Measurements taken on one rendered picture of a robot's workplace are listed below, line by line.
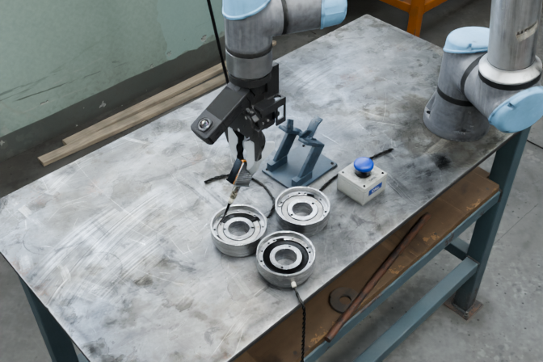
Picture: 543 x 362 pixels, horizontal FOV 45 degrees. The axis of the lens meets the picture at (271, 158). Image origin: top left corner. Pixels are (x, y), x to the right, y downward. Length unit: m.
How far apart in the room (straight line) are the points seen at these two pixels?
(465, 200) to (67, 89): 1.73
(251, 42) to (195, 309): 0.46
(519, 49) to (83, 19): 1.88
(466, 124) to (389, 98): 0.21
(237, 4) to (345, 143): 0.57
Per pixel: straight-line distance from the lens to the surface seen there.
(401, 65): 1.74
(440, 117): 1.49
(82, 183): 1.40
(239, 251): 1.18
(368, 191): 1.29
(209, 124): 1.06
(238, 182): 1.18
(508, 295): 2.29
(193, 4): 3.04
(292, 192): 1.28
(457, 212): 1.70
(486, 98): 1.34
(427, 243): 1.61
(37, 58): 2.71
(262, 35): 1.01
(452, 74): 1.43
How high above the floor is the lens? 1.71
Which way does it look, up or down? 40 degrees down
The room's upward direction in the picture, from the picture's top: straight up
